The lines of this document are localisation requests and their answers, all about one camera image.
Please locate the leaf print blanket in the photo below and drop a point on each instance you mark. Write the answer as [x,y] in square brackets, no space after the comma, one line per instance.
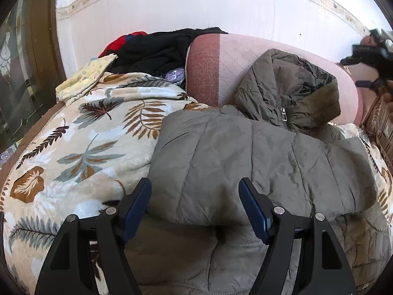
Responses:
[76,147]

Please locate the wooden door with glass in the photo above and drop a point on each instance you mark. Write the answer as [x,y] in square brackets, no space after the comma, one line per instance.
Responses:
[24,83]

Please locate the black clothing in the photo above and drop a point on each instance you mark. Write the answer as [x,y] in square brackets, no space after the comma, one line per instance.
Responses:
[153,52]

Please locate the yellow patterned cloth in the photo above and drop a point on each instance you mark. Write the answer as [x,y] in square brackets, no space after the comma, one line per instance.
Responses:
[83,76]

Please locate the red clothing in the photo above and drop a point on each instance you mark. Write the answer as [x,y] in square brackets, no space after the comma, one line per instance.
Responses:
[116,44]

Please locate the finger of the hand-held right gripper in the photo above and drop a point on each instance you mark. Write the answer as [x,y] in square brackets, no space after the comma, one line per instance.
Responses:
[365,83]
[359,60]

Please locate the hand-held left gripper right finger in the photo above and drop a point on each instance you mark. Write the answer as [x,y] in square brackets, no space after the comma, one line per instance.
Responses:
[256,215]

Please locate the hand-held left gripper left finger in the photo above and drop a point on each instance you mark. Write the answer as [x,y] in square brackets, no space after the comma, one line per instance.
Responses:
[139,202]

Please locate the olive hooded puffer jacket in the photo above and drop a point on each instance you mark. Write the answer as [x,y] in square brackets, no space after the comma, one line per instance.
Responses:
[245,159]

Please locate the pink sofa backrest cushion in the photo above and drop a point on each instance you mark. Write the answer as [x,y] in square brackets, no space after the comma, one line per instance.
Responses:
[233,67]

